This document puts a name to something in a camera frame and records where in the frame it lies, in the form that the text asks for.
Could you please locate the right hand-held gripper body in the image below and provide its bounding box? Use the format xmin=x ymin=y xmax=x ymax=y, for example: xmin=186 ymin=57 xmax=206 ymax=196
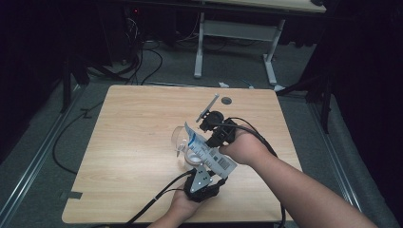
xmin=195 ymin=93 xmax=238 ymax=146

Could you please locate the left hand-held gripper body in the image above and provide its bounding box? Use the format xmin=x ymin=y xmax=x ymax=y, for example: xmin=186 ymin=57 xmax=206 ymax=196
xmin=183 ymin=163 xmax=221 ymax=203

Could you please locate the white and blue pouch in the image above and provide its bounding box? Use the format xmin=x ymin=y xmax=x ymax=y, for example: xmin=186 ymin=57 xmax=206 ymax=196
xmin=183 ymin=122 xmax=239 ymax=180

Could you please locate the clear glass jar with lid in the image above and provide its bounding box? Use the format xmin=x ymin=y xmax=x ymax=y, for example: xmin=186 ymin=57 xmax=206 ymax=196
xmin=170 ymin=125 xmax=207 ymax=170

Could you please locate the person's left hand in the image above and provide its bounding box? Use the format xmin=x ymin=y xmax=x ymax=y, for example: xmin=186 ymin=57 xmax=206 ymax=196
xmin=169 ymin=191 xmax=203 ymax=222

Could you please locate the person's right hand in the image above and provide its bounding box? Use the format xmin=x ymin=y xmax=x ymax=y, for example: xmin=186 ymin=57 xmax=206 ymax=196
xmin=219 ymin=132 xmax=274 ymax=167

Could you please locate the desk with white metal legs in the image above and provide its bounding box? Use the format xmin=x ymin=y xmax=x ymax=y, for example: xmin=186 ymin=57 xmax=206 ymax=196
xmin=193 ymin=0 xmax=327 ymax=87

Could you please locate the black metal stand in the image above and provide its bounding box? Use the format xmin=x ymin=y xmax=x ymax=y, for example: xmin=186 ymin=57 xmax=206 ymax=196
xmin=278 ymin=72 xmax=334 ymax=134
xmin=60 ymin=56 xmax=91 ymax=114

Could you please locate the grey tape strip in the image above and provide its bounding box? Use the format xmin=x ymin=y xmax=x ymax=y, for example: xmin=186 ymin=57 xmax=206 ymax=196
xmin=60 ymin=190 xmax=84 ymax=201

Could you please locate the right hand-held gripper black cable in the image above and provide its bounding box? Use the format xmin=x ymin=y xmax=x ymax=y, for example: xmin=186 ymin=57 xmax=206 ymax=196
xmin=215 ymin=117 xmax=286 ymax=228

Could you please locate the hand-held gripper black cable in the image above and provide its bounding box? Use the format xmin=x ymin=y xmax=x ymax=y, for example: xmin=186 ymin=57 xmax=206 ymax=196
xmin=215 ymin=117 xmax=286 ymax=228
xmin=125 ymin=169 xmax=196 ymax=227

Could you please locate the left hand-held gripper black cable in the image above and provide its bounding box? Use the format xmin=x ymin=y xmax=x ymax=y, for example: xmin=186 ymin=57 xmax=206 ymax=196
xmin=125 ymin=169 xmax=196 ymax=227

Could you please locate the bundle of black cables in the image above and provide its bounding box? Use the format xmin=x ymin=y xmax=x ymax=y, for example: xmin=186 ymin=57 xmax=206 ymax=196
xmin=120 ymin=9 xmax=164 ymax=86

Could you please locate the metal floor rail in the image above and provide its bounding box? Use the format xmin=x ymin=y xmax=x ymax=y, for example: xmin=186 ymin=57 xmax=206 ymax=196
xmin=308 ymin=101 xmax=370 ymax=228
xmin=0 ymin=85 xmax=84 ymax=222

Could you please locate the long black floor cable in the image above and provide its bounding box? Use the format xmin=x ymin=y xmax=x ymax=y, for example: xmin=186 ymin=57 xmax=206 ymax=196
xmin=51 ymin=101 xmax=106 ymax=175

